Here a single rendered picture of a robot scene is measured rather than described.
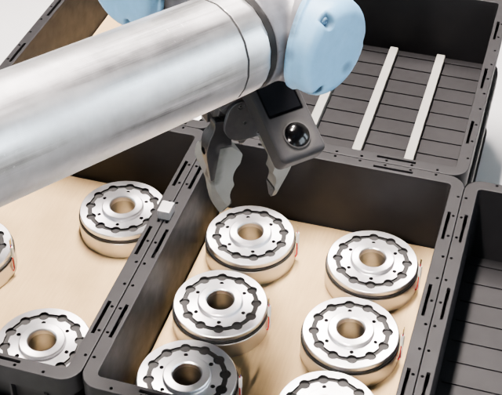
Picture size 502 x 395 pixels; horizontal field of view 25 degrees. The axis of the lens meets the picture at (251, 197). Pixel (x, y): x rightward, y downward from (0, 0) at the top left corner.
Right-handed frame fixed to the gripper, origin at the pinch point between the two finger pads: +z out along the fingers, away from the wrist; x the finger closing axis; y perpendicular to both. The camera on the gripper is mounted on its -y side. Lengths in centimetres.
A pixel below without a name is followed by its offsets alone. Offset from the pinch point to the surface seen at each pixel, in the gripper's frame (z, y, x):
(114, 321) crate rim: 7.3, -3.5, 16.3
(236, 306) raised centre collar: 13.2, -2.0, 2.0
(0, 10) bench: 34, 94, -1
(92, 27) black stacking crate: 18, 61, -6
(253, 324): 13.6, -4.6, 1.3
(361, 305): 13.3, -7.4, -10.2
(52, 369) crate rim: 7.3, -6.5, 23.7
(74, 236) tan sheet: 18.1, 20.1, 12.2
